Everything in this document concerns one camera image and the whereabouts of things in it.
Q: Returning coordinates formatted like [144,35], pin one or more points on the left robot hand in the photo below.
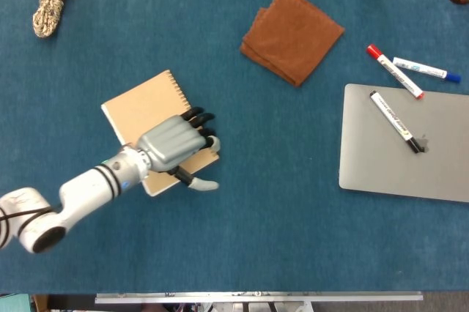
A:
[170,141]

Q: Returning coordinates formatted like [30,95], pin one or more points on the yellow spiral notebook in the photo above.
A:
[143,107]

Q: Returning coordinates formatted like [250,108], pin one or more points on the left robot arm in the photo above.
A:
[88,184]

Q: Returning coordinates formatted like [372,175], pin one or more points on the blue table cloth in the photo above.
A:
[256,235]

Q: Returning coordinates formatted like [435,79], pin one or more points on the folded brown cloth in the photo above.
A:
[293,37]

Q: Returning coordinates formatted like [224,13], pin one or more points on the brown cardboard box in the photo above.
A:
[41,304]

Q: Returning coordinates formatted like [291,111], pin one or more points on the grey closed laptop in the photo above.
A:
[384,169]

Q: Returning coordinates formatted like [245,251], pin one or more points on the black whiteboard marker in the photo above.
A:
[394,119]

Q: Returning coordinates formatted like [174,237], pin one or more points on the teal box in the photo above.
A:
[14,304]

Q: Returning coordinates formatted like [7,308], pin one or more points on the red whiteboard marker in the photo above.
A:
[394,70]

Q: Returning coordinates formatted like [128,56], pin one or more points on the blue whiteboard marker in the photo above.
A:
[425,69]

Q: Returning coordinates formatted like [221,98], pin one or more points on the silver metal rail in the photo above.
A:
[256,297]

